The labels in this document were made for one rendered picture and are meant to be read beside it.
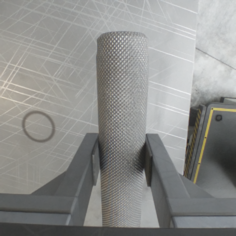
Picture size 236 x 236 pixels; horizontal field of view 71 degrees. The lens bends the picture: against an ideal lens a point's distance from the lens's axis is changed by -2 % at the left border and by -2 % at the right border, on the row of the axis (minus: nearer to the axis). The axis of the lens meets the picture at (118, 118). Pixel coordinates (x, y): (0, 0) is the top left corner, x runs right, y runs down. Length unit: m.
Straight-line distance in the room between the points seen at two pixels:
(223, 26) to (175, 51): 1.04
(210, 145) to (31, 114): 0.91
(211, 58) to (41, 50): 1.12
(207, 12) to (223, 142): 0.78
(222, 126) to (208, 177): 0.31
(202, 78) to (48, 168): 1.11
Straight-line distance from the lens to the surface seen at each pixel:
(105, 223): 0.18
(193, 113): 1.17
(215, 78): 1.32
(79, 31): 0.31
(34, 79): 0.34
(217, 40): 1.32
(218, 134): 1.05
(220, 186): 1.23
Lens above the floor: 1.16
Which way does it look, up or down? 73 degrees down
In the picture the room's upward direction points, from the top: 175 degrees counter-clockwise
